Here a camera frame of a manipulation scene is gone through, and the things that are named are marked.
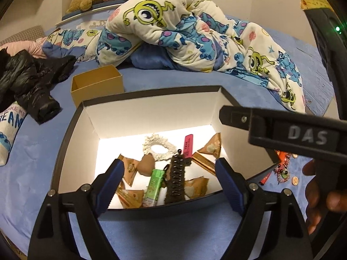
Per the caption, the green lighter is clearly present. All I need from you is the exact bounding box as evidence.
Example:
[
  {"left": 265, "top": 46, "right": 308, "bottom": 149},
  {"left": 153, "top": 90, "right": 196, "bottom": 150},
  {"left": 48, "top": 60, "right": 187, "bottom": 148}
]
[{"left": 142, "top": 169, "right": 165, "bottom": 207}]

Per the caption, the pink lighter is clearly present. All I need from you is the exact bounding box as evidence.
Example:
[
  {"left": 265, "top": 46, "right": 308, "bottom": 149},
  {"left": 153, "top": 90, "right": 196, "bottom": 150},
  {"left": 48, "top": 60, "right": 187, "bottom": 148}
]
[{"left": 183, "top": 134, "right": 193, "bottom": 158}]

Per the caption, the dark cardboard sorting box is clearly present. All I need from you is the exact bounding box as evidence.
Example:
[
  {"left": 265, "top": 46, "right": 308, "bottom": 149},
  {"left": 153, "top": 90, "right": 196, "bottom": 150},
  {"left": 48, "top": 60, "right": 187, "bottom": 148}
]
[{"left": 51, "top": 86, "right": 279, "bottom": 219}]

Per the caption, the person's right hand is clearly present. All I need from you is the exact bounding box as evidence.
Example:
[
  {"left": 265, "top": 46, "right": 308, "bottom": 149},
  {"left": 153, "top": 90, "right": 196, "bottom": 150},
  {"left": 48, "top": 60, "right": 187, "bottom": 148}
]
[{"left": 302, "top": 158, "right": 347, "bottom": 236}]

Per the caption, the copper coin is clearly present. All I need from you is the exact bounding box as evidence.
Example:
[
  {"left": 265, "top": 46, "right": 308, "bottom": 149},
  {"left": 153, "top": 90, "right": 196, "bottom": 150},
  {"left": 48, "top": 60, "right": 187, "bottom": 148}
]
[{"left": 292, "top": 176, "right": 299, "bottom": 185}]

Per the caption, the orange lighter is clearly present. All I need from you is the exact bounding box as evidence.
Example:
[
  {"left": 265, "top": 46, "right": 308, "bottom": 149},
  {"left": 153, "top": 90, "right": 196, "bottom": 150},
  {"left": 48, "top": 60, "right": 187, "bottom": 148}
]
[{"left": 259, "top": 172, "right": 272, "bottom": 186}]

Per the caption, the brown triangular snack packet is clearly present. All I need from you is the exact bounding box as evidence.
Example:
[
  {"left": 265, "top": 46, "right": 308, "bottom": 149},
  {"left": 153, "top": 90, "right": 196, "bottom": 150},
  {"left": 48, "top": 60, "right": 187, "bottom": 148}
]
[{"left": 198, "top": 133, "right": 222, "bottom": 158}]

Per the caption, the black hair claw clip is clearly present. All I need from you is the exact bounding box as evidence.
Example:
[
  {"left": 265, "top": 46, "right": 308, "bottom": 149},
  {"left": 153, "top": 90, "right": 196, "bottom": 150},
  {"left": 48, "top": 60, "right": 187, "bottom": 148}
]
[{"left": 164, "top": 149, "right": 191, "bottom": 205}]

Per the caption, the white lace scrunchie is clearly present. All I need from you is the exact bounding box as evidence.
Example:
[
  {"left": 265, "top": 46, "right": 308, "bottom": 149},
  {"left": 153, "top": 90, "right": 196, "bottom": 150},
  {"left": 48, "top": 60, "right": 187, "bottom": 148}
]
[{"left": 143, "top": 134, "right": 177, "bottom": 161}]

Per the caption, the black puffer jacket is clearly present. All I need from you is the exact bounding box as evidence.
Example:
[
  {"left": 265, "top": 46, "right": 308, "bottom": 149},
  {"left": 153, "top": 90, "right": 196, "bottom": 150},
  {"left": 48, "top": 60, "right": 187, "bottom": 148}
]
[{"left": 1, "top": 49, "right": 77, "bottom": 124}]

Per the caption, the small gold cardboard box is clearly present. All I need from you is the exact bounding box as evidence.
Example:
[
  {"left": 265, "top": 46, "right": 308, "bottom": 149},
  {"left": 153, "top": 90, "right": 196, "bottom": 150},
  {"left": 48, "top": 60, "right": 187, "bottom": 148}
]
[{"left": 70, "top": 65, "right": 125, "bottom": 107}]

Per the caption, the monster cartoon print duvet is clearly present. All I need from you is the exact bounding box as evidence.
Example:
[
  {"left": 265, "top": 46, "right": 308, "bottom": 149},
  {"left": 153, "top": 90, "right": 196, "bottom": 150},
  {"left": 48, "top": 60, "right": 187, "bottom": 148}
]
[{"left": 42, "top": 0, "right": 305, "bottom": 113}]

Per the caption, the pink garment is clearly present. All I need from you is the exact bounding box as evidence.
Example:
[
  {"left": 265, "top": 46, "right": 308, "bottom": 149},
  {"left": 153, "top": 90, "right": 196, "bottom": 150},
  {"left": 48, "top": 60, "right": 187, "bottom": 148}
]
[{"left": 1, "top": 37, "right": 47, "bottom": 59}]

